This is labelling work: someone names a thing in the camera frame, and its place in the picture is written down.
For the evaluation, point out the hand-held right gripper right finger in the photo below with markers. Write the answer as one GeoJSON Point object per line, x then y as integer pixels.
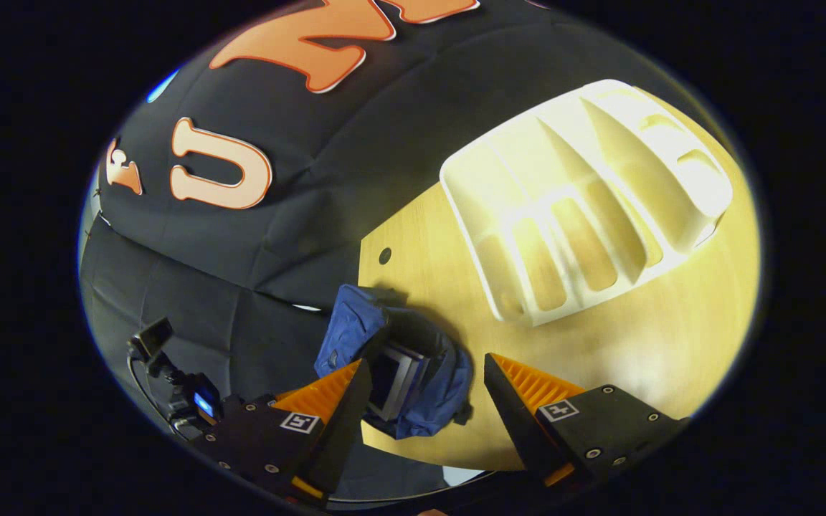
{"type": "Point", "coordinates": [513, 423]}

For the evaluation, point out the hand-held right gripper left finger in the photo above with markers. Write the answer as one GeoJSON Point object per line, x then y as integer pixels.
{"type": "Point", "coordinates": [345, 437]}

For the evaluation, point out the blue schoolbag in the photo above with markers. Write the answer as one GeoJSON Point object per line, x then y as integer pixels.
{"type": "Point", "coordinates": [449, 387]}

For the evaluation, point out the white bookshelf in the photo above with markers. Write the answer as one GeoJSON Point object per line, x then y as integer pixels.
{"type": "Point", "coordinates": [599, 179]}

